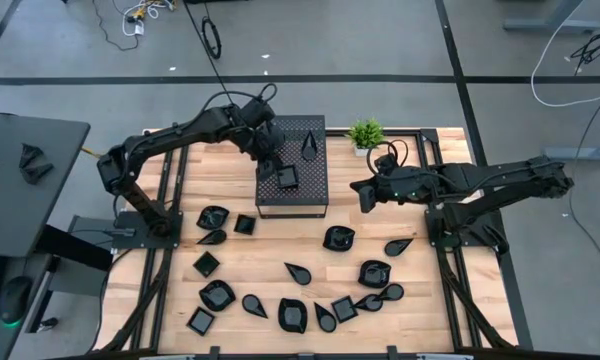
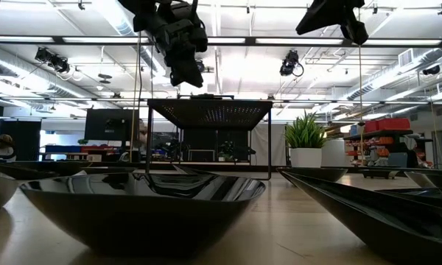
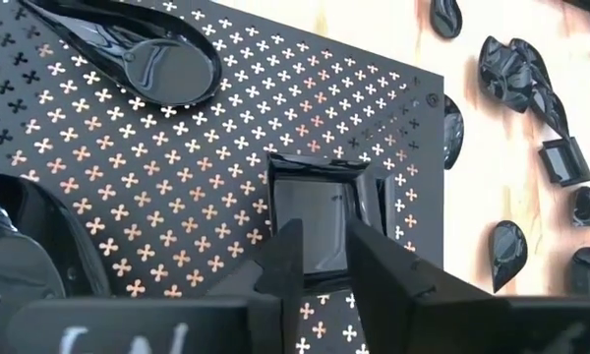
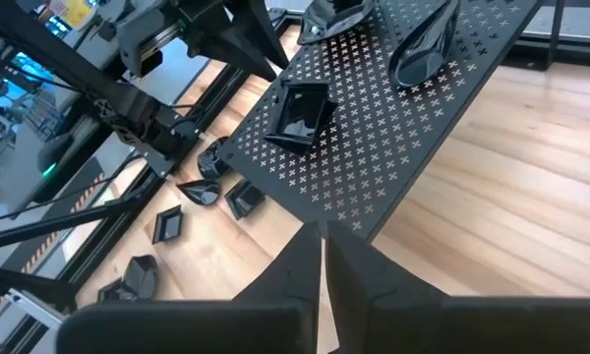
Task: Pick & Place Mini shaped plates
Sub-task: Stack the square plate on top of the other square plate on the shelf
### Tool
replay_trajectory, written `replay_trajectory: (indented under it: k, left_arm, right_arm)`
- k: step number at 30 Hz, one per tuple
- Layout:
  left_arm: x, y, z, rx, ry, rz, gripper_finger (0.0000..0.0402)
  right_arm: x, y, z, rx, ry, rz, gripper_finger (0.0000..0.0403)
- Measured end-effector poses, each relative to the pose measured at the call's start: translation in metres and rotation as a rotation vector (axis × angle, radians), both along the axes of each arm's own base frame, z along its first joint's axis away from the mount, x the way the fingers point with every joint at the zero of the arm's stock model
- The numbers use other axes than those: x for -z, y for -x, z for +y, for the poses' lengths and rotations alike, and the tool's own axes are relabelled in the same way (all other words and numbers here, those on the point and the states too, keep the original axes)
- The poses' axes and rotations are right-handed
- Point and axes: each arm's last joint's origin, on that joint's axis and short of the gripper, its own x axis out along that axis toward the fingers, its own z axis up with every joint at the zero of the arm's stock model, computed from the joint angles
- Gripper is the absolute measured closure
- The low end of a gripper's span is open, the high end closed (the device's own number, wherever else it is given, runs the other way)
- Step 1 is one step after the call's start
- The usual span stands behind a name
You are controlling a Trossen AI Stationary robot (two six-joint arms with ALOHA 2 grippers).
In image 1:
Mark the black computer mouse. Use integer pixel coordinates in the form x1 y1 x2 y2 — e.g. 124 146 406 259
0 275 33 325

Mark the white floor cable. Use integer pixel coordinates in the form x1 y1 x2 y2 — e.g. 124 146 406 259
530 0 600 108

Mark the black square mini plate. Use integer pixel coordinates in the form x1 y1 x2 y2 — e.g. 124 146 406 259
233 213 258 237
186 306 216 337
330 295 360 324
192 250 221 279
274 164 301 190

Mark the green plant in white pot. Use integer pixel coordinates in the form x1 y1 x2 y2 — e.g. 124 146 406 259
345 117 387 159

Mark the black desk leg base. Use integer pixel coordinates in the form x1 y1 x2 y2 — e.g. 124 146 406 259
25 214 115 335

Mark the black perforated metal shelf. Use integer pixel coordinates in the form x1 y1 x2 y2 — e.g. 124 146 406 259
255 114 330 220

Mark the dark grey desk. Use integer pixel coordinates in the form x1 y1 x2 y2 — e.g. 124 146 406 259
0 112 92 259

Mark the black cable bundle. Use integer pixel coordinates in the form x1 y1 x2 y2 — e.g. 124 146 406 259
569 18 600 77

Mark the thin black floor cable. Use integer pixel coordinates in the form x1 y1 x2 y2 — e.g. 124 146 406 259
90 0 141 52

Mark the black teardrop mini plate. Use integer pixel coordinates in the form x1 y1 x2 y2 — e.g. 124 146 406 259
313 301 338 334
284 261 313 287
196 229 228 247
353 293 384 313
300 129 319 162
383 237 415 258
241 293 270 320
378 282 406 302

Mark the coiled black cable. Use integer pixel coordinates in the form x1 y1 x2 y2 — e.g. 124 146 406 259
200 16 223 61

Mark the long straight black cable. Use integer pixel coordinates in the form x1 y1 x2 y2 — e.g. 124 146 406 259
181 0 230 95

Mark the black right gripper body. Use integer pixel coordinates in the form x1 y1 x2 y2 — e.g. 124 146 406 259
358 153 434 215

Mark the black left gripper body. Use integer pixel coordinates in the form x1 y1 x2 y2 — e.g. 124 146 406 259
244 117 286 162

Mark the long curved black cable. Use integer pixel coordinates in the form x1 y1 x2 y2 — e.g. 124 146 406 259
568 82 600 296

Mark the grey desk foot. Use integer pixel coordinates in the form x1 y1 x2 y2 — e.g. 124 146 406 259
503 0 600 34
541 135 600 162

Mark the black angular plastic part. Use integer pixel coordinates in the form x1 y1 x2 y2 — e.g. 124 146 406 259
18 143 45 170
19 162 55 187

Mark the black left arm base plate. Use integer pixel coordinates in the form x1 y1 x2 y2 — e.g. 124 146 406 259
111 210 184 251

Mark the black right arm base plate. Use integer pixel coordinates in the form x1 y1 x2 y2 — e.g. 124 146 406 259
424 208 506 250

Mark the white and yellow cable bundle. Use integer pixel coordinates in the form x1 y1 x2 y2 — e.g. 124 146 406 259
121 0 179 37

